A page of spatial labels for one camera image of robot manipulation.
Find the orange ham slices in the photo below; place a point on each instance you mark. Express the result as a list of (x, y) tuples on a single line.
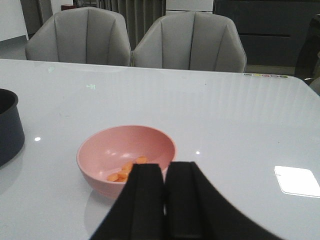
[(123, 174)]

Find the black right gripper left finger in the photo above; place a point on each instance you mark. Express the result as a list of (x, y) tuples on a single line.
[(138, 212)]

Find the white refrigerator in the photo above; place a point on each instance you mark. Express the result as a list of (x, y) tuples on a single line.
[(179, 6)]

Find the grey pleated curtain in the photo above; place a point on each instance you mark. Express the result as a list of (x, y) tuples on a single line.
[(139, 15)]

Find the grey upholstered chair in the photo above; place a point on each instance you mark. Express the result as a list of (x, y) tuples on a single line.
[(194, 41), (86, 35)]

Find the pink plastic bowl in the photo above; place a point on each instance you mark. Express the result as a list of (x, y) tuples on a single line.
[(106, 151)]

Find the left grey upholstered chair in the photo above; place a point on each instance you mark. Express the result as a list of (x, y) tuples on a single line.
[(86, 35)]

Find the right grey upholstered chair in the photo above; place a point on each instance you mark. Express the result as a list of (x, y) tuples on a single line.
[(194, 41)]

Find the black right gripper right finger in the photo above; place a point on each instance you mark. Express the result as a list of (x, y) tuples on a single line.
[(196, 210)]

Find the row of coloured stickers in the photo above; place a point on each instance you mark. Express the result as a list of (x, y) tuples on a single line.
[(264, 75)]

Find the dark grey counter cabinet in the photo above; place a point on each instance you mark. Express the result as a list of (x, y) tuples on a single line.
[(272, 32)]

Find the dark blue saucepan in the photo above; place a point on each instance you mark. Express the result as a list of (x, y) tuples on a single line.
[(12, 137)]

